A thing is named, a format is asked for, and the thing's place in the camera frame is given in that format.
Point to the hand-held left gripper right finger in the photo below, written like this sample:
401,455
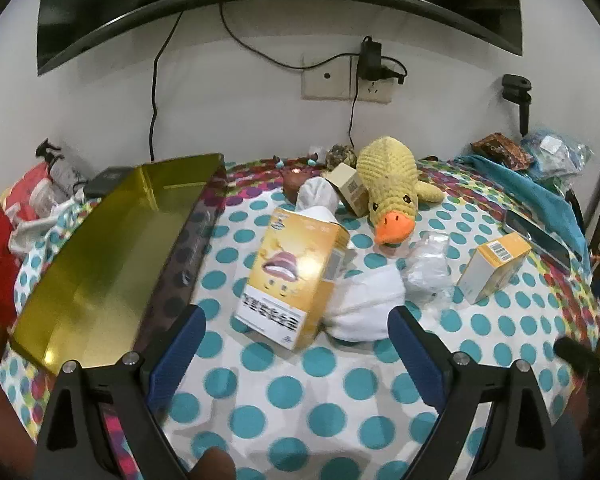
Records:
415,355

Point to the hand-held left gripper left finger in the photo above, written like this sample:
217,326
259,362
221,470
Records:
182,355

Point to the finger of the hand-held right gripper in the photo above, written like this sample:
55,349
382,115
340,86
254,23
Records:
575,352

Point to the clear plastic bag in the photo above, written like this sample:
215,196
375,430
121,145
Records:
425,265

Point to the white sock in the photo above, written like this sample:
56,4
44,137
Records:
365,310

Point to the small yellow box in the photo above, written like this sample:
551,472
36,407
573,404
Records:
490,270

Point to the black rectangular case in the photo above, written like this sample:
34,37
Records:
540,240

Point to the open gold box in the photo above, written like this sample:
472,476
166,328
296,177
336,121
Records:
105,260

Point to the polka dot tablecloth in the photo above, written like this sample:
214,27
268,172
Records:
300,400

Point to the large yellow carton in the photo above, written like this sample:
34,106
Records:
290,270

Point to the teal cloth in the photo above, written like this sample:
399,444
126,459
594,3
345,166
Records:
540,195

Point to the small brown cardboard box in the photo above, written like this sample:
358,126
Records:
347,187

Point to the yellow knitted duck plush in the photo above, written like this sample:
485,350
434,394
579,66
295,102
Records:
385,175

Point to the small black box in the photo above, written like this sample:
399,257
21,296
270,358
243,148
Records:
105,181

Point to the clear bag of blue packets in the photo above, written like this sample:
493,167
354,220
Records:
555,157

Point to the white plastic bag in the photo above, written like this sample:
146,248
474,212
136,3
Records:
45,200

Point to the dark brown round object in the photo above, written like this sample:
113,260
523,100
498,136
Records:
297,182

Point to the brown snack packet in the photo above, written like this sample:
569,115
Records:
502,150

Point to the black power adapter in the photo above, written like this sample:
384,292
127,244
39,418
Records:
371,57

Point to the black wall clamp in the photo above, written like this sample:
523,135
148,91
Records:
519,95

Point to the white wall socket plate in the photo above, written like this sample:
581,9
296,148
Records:
380,91
325,82

